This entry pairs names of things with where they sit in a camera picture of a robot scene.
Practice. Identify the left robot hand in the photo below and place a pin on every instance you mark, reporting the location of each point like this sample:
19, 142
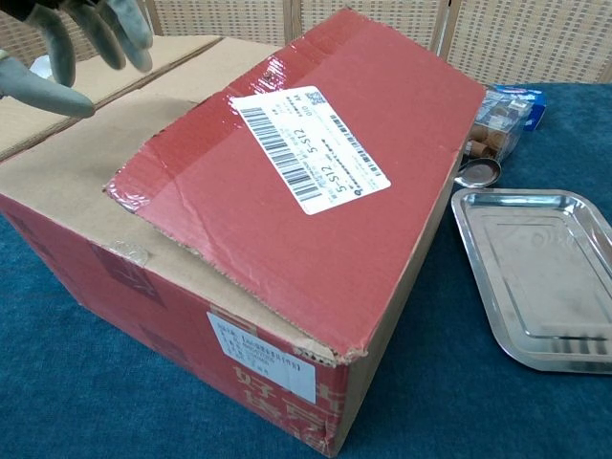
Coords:
59, 48

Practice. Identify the red printed cardboard box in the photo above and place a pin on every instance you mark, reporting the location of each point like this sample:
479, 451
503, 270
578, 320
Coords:
287, 248

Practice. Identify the blue snack packet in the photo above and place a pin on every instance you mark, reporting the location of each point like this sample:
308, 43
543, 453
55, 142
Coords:
533, 102

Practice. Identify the blue tablecloth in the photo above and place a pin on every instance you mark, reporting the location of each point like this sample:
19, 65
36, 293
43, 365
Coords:
72, 373

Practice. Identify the small round metal tin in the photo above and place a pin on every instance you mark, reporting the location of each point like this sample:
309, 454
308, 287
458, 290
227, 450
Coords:
478, 173

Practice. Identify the clear packet of brown snacks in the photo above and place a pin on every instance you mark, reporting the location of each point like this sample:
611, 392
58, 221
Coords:
497, 126

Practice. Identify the woven folding screen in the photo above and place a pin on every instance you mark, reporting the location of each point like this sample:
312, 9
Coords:
526, 38

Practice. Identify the stainless steel tray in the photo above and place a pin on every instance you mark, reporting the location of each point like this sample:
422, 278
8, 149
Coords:
535, 268

